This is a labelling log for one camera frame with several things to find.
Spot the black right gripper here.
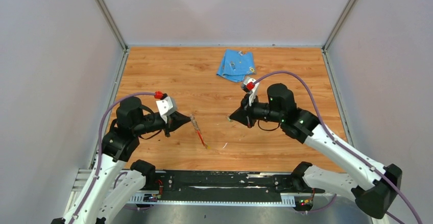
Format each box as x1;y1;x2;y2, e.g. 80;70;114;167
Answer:
229;92;283;129

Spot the metal keyring plate with spring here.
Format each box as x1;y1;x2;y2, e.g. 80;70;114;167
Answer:
190;114;210;150

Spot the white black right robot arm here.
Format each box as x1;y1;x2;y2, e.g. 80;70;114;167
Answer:
229;83;402;219

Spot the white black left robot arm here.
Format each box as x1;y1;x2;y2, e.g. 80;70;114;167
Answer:
52;92;191;223

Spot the blue folded cloth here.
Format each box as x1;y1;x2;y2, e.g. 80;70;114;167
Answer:
217;49;256;83

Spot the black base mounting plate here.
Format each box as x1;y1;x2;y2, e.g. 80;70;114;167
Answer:
140;170;324;203

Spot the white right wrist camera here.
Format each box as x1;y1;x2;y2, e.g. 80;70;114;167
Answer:
240;76;259;106

